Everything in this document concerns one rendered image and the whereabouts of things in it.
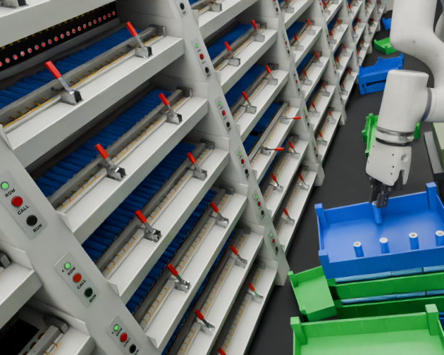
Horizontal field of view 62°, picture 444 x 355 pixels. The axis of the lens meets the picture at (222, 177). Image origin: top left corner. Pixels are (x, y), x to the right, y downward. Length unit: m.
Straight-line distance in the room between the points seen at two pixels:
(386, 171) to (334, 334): 0.40
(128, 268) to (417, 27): 0.85
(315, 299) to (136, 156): 0.94
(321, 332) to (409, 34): 0.70
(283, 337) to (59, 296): 0.92
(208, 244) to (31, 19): 0.76
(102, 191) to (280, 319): 0.93
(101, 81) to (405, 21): 0.69
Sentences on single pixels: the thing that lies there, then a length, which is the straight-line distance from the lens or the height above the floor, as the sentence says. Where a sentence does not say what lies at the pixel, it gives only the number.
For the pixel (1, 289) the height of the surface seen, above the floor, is 0.87.
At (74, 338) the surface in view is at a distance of 0.86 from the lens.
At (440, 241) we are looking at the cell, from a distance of 0.95.
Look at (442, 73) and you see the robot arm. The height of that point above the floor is 0.82.
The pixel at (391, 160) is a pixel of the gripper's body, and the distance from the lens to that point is 0.96.
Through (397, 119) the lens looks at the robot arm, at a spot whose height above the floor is 0.77.
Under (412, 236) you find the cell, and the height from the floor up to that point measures 0.55.
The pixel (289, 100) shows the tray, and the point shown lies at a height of 0.53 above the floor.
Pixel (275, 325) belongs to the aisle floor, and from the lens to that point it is 1.53.
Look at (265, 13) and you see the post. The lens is 1.78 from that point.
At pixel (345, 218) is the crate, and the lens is 1.09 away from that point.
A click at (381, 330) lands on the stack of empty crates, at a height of 0.41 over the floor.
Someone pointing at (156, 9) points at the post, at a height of 1.15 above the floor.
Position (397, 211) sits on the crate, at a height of 0.49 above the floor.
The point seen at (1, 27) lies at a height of 1.24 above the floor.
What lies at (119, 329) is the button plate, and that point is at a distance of 0.90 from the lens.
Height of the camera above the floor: 1.19
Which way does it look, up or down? 28 degrees down
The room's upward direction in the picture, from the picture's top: 23 degrees counter-clockwise
